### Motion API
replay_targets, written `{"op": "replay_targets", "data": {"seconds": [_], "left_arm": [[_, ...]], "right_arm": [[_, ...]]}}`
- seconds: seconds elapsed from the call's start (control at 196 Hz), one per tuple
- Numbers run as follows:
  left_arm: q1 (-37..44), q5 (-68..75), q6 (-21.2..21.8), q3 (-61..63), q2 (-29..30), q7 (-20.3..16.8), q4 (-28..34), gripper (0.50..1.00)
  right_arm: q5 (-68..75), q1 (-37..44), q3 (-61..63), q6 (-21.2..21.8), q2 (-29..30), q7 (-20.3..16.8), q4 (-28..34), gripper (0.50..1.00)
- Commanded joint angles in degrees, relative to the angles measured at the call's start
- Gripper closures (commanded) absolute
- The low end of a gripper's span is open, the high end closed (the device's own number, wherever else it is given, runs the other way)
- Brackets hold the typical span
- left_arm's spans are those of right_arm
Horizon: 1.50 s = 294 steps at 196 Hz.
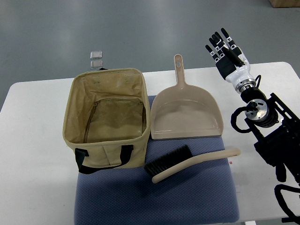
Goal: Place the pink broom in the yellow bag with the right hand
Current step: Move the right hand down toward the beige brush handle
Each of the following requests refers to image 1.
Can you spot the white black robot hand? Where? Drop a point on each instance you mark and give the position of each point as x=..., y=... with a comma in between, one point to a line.
x=230, y=61

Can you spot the pink hand broom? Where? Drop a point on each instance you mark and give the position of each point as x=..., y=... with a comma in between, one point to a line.
x=180, y=159

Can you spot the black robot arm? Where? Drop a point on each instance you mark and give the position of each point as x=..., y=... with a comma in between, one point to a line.
x=277, y=130

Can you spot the yellow fabric bag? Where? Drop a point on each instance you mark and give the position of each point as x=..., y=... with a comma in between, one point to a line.
x=107, y=120

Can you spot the pink plastic dustpan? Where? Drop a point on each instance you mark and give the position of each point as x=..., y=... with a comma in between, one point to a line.
x=184, y=111

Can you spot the brown cardboard box corner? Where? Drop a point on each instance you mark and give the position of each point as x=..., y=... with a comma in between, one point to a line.
x=285, y=3

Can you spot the blue fabric mat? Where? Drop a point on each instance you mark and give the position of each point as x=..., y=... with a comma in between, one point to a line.
x=201, y=194

